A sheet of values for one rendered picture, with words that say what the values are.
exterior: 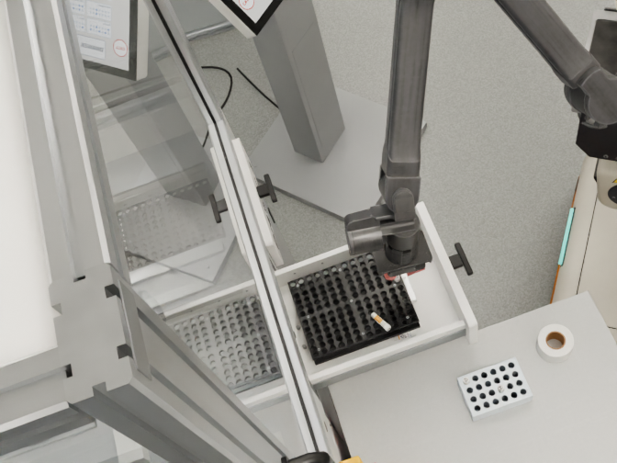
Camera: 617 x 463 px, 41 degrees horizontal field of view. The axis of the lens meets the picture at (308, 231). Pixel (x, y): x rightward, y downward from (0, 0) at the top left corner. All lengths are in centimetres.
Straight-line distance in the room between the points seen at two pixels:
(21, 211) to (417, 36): 84
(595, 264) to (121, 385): 198
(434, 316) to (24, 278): 122
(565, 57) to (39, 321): 103
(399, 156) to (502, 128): 157
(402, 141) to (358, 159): 148
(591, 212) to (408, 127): 117
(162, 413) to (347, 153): 235
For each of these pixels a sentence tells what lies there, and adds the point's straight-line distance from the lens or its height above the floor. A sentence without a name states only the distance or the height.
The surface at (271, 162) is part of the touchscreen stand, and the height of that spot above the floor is 4.
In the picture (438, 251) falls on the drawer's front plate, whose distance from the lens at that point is 164.
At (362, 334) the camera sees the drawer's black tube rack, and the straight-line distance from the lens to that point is 161.
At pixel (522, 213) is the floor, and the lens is 273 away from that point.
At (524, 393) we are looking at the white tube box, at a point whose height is 77.
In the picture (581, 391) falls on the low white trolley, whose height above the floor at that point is 76.
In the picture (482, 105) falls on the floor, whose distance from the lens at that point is 295.
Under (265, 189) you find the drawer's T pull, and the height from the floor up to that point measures 91.
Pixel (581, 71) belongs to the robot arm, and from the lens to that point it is 139.
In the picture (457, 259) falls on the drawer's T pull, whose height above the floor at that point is 91.
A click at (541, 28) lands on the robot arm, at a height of 137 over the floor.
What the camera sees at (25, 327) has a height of 197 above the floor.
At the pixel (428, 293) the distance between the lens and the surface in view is 170.
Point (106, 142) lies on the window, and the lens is 70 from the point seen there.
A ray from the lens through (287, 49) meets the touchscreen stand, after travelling 234.
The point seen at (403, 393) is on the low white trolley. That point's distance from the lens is 172.
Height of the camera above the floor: 241
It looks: 61 degrees down
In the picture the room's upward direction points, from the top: 22 degrees counter-clockwise
